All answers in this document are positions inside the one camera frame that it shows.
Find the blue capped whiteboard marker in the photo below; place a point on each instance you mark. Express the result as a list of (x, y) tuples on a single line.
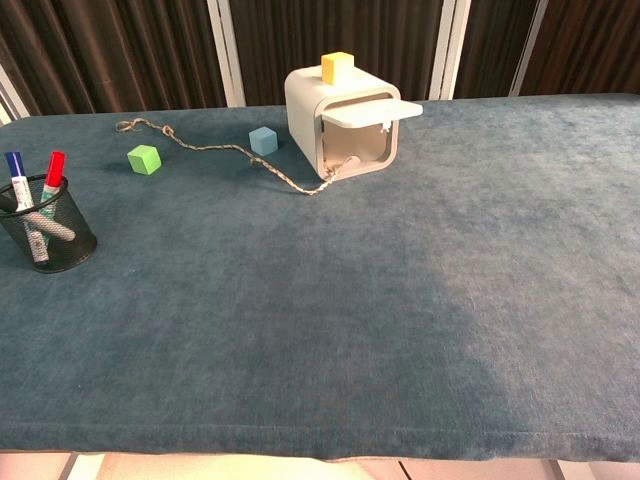
[(20, 192)]

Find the black mesh pen holder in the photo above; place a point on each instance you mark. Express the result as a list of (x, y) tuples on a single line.
[(70, 250)]

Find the red capped whiteboard marker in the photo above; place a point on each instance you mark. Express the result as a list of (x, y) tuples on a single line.
[(54, 172)]

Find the blue velvet tablecloth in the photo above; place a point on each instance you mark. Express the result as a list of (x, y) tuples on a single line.
[(350, 310)]

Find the light blue foam cube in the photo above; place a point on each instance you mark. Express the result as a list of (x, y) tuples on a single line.
[(263, 141)]

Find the white box with flap lid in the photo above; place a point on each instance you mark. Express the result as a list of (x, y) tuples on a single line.
[(302, 115)]

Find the yellow foam cube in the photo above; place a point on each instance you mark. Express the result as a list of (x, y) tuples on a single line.
[(336, 69)]

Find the green foam cube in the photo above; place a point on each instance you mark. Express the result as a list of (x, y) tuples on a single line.
[(144, 160)]

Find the dark brown curtain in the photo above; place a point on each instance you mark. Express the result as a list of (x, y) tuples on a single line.
[(125, 50)]

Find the white frame post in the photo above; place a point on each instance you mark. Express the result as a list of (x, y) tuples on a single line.
[(11, 97), (226, 55), (447, 50), (529, 47)]

